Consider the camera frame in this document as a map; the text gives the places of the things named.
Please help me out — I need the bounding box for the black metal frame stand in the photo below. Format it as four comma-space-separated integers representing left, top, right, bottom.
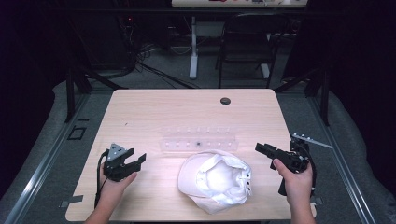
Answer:
64, 60, 129, 124
274, 65, 332, 127

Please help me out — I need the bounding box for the black chair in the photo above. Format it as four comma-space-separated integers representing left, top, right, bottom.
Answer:
215, 12, 290, 90

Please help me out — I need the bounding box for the clear acrylic rack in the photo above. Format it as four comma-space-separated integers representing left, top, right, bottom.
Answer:
160, 125, 240, 154

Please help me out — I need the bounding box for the white baseball cap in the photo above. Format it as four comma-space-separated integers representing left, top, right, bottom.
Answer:
177, 149, 253, 216

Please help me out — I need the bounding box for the person's right hand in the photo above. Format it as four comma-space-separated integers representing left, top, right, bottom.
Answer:
272, 157, 314, 208

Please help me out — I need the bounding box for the white desk top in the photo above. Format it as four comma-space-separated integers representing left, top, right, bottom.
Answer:
171, 0, 309, 8

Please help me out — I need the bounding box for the person's left hand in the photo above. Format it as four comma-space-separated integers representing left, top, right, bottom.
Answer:
98, 169, 139, 203

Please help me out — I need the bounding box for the aluminium floor rail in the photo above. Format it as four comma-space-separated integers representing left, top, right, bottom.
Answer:
307, 92, 378, 224
3, 92, 92, 224

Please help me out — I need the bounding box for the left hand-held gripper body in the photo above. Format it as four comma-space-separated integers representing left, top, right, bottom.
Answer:
102, 142, 142, 183

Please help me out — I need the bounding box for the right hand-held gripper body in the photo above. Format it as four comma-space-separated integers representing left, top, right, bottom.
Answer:
269, 133, 333, 197

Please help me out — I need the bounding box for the bundle of black cables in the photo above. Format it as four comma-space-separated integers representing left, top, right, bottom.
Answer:
117, 17, 200, 91

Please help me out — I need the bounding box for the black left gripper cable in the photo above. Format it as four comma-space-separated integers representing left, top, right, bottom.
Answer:
93, 151, 109, 209

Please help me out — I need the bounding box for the black tape square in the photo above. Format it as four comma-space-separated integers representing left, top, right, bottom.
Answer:
66, 125, 88, 141

